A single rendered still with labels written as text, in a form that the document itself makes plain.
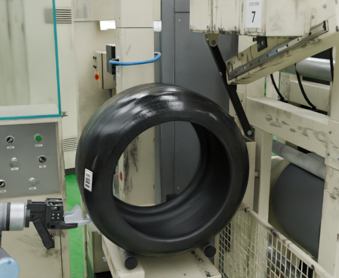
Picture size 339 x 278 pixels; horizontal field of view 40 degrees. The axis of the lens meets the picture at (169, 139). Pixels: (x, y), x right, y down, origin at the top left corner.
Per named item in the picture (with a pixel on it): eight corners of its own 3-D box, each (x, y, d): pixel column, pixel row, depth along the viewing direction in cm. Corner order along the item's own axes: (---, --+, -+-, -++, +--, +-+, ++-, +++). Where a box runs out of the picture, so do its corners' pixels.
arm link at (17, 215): (9, 235, 145) (9, 223, 154) (25, 235, 147) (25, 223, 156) (10, 208, 143) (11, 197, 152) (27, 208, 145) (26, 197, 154)
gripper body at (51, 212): (65, 206, 149) (26, 206, 145) (63, 231, 151) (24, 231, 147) (63, 197, 156) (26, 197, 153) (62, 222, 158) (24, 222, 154)
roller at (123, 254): (110, 229, 187) (105, 220, 186) (120, 223, 188) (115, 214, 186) (128, 272, 155) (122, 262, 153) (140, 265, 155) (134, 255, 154)
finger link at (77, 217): (94, 210, 153) (64, 210, 150) (92, 227, 154) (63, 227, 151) (92, 207, 156) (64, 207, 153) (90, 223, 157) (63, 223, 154)
